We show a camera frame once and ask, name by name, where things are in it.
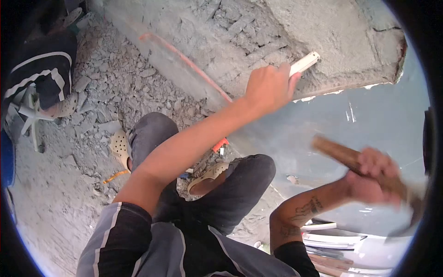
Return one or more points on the person's right hand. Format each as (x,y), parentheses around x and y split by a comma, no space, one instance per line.
(367,188)

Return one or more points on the person's left hand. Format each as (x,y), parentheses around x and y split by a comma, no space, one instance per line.
(268,88)

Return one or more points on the person's right fingers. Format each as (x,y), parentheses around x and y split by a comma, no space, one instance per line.
(377,162)

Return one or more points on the person's left thumb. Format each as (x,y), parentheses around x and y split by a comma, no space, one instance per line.
(295,85)

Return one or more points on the person's left fingers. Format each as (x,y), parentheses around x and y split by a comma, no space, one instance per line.
(277,69)

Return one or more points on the white chisel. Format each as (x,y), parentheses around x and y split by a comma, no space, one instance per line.
(306,62)

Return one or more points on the stack of white pipes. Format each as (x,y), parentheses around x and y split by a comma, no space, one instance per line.
(332,242)

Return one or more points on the person's legs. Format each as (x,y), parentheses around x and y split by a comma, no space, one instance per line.
(238,194)

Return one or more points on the pile of concrete rubble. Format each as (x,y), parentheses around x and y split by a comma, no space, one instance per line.
(114,86)

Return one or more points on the yellow strip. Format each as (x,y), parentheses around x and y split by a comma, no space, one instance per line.
(116,176)

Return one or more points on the person's body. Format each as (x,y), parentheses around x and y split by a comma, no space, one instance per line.
(193,252)

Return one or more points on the white plastic stand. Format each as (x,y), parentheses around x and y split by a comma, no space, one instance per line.
(33,117)

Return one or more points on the blue object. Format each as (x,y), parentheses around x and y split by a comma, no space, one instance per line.
(7,159)

